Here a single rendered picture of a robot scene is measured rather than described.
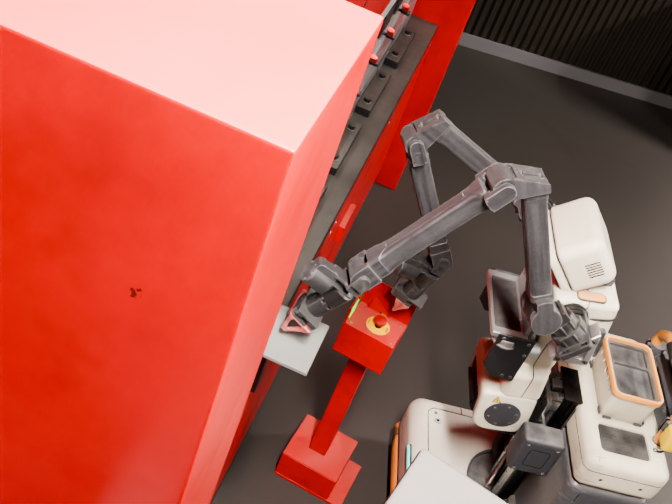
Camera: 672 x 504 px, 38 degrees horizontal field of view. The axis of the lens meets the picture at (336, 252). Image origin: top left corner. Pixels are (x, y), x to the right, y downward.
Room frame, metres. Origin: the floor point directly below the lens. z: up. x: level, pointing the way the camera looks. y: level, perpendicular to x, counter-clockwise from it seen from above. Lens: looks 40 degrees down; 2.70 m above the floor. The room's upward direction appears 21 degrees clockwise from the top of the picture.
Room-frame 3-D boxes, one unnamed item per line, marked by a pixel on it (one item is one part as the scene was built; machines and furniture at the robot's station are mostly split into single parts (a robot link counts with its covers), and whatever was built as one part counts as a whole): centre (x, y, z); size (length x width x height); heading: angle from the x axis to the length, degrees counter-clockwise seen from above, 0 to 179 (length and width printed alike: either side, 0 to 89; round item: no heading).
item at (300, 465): (2.09, -0.22, 0.06); 0.25 x 0.20 x 0.12; 80
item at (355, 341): (2.09, -0.19, 0.75); 0.20 x 0.16 x 0.18; 170
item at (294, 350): (1.66, 0.08, 1.00); 0.26 x 0.18 x 0.01; 86
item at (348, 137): (2.67, 0.11, 0.89); 0.30 x 0.05 x 0.03; 176
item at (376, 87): (3.07, 0.09, 0.89); 0.30 x 0.05 x 0.03; 176
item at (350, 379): (2.09, -0.19, 0.39); 0.06 x 0.06 x 0.54; 80
